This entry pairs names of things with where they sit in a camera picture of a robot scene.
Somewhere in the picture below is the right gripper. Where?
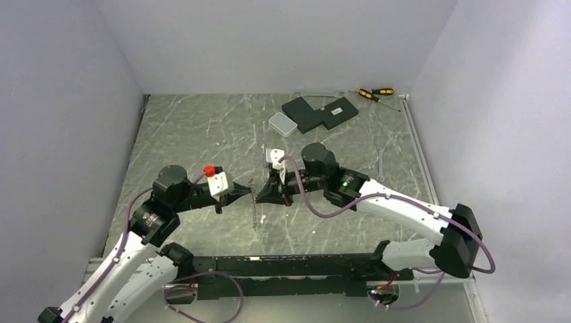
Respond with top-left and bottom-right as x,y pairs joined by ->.
255,168 -> 327,207

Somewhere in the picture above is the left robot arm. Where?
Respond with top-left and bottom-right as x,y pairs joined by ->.
38,165 -> 252,322

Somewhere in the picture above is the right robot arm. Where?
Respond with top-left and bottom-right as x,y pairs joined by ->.
255,143 -> 496,279

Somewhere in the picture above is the white rectangular box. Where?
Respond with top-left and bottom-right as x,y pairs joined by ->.
269,112 -> 298,137

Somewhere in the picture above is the black rectangular box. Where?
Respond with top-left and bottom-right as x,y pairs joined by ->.
318,97 -> 359,130

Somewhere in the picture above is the silver wrench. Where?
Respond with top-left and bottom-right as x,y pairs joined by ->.
376,145 -> 385,182

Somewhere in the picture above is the yellow black screwdriver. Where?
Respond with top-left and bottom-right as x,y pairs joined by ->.
359,94 -> 400,112
350,88 -> 395,96

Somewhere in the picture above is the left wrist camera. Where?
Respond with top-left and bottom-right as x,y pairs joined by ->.
203,166 -> 234,200

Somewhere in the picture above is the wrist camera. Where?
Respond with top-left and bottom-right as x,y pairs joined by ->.
203,166 -> 234,200
265,148 -> 285,171

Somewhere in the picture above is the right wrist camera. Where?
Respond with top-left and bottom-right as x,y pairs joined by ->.
265,148 -> 285,171

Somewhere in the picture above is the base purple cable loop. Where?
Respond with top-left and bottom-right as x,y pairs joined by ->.
163,271 -> 244,323

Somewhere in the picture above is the black base frame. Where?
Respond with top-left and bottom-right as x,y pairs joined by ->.
162,244 -> 413,300

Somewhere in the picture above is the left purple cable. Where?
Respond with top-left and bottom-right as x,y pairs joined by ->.
62,187 -> 155,323

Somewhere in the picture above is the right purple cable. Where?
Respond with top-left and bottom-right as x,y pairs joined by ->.
278,155 -> 496,275

